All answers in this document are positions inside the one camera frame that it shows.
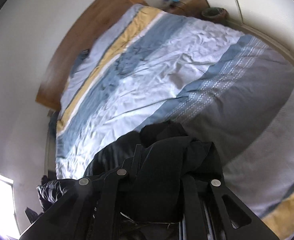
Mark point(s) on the white sliding wardrobe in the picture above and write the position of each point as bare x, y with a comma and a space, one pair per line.
274, 18

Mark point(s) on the blue pillow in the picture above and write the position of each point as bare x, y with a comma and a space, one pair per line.
78, 61

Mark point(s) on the round dark basket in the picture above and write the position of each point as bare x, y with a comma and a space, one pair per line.
215, 14

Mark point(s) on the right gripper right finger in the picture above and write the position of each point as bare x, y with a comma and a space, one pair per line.
212, 210

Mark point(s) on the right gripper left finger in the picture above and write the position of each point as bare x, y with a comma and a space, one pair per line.
90, 209

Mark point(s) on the striped blue yellow duvet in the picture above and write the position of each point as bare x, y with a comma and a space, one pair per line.
222, 85

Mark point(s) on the wooden nightstand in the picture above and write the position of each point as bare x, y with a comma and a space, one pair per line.
188, 8

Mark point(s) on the black puffy down jacket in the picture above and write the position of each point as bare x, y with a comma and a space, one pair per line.
152, 203

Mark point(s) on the wooden bed headboard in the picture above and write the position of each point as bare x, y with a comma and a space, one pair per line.
92, 23

